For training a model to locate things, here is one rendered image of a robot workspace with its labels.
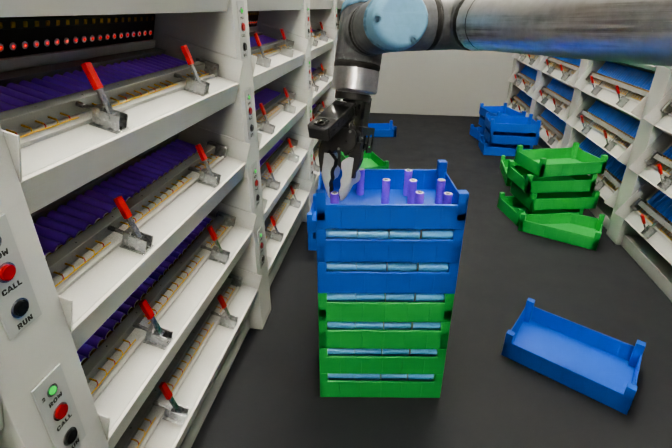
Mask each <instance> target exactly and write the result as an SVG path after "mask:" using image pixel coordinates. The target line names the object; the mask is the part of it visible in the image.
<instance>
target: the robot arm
mask: <svg viewBox="0 0 672 448"><path fill-rule="evenodd" d="M339 21H340V22H339V30H338V37H337V45H336V53H335V61H334V70H333V78H332V86H331V88H332V89H335V90H338V91H335V98H338V99H343V101H338V100H335V101H334V102H333V103H332V104H331V105H329V106H328V107H327V108H326V109H325V110H324V111H323V112H321V113H320V114H319V115H318V116H317V117H316V118H315V119H313V120H312V121H311V122H310V123H309V124H308V125H307V126H308V133H309V137H310V138H315V139H318V140H321V144H320V146H319V151H318V158H319V165H320V171H321V174H322V180H323V183H324V187H325V189H326V192H327V195H328V197H329V198H330V193H331V192H332V191H333V189H334V188H333V181H334V180H335V179H336V178H337V177H338V176H339V174H340V167H339V166H338V165H337V164H338V153H337V151H342V152H343V153H344V155H345V156H349V157H348V158H346V159H344V160H343V161H342V162H341V169H342V177H341V179H340V184H341V186H340V189H339V191H338V193H339V198H340V200H341V201H342V200H344V199H345V197H346V196H347V195H348V194H349V192H350V190H351V188H352V186H353V185H354V184H356V183H357V182H358V181H359V180H360V176H361V173H360V171H359V170H358V169H359V167H360V166H361V164H362V161H363V157H364V148H366V153H371V152H372V146H373V139H374V132H375V128H370V127H368V122H369V115H370V108H371V101H372V98H371V96H370V95H369V94H371V95H375V94H376V93H377V87H378V80H379V73H380V65H381V59H382V54H383V53H388V52H404V51H429V50H466V51H483V50H484V51H495V52H507V53H518V54H530V55H541V56H553V57H564V58H576V59H587V60H598V61H610V62H621V63H633V64H644V65H656V66H667V67H672V0H345V1H344V2H343V4H342V7H341V11H340V14H339ZM370 135H372V139H371V146H370V148H368V146H369V139H370ZM366 136H368V139H367V143H365V141H366Z"/></svg>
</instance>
